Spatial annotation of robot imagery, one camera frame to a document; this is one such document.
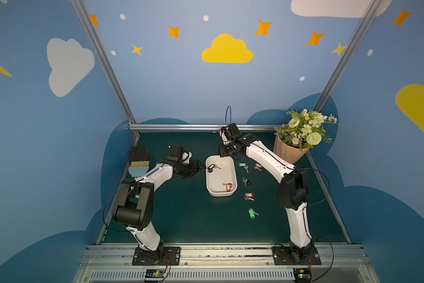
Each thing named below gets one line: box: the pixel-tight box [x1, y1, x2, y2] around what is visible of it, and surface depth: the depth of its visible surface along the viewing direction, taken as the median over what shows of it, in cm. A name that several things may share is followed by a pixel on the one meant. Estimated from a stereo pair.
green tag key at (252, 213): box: [247, 207, 260, 220], surface depth 89 cm
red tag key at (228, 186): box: [222, 182, 233, 193], surface depth 98 cm
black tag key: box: [207, 162, 222, 173], surface depth 106 cm
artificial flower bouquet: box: [273, 109, 340, 152], surface depth 87 cm
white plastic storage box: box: [204, 155, 238, 197], surface depth 100 cm
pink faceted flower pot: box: [273, 135, 310, 164], surface depth 97 cm
